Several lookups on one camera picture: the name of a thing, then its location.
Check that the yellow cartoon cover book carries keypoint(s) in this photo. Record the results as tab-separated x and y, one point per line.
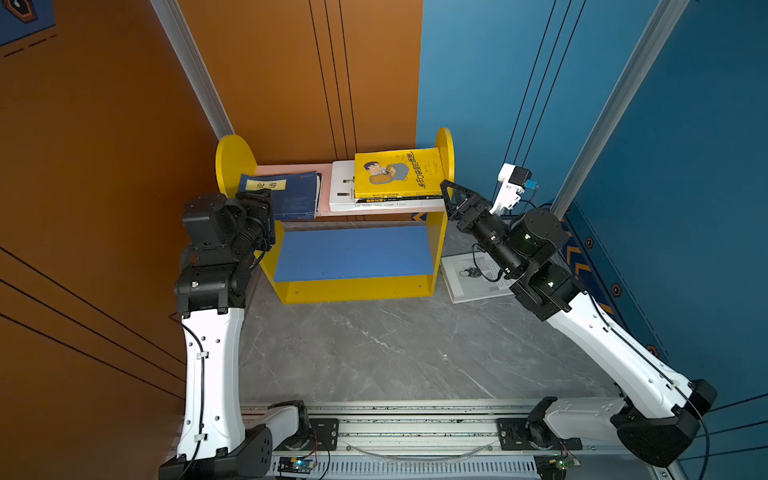
398	174

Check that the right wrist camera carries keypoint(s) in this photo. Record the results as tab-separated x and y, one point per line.
512	180

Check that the white book with brown bars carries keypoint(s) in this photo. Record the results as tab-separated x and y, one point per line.
342	196

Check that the yellow pink blue bookshelf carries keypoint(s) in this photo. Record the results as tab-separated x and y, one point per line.
314	263

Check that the dark blue book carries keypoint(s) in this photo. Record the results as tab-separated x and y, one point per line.
295	197

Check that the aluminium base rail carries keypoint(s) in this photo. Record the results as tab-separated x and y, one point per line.
416	428

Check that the left green circuit board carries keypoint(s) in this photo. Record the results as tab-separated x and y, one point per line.
296	465

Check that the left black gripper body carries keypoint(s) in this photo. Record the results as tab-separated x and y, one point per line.
260	215

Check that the black book with orange title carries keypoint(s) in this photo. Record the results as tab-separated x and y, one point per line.
396	199

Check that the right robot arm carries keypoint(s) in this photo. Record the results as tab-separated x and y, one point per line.
659	412

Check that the right circuit board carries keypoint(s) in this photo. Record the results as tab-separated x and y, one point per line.
555	467

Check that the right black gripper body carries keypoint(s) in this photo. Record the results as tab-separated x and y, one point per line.
470	224

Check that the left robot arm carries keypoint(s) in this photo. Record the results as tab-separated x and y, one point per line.
228	238

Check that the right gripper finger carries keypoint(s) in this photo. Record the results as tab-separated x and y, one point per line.
451	207
455	192

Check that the grey white photo book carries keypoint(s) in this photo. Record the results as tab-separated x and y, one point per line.
469	277

